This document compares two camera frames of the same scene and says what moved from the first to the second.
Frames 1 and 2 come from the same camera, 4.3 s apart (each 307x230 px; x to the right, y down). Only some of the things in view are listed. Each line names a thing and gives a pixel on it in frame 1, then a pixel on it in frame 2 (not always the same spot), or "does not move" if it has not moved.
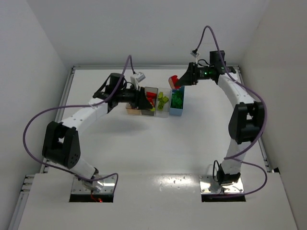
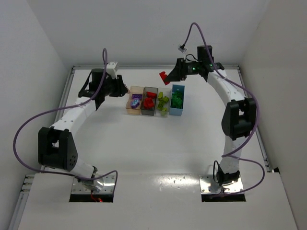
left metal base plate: [107, 184] does not move
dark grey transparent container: [151, 94] does not move
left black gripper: [140, 97] to [120, 86]
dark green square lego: [177, 99] does not move
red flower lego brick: [151, 97] does not move
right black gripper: [192, 73] to [180, 70]
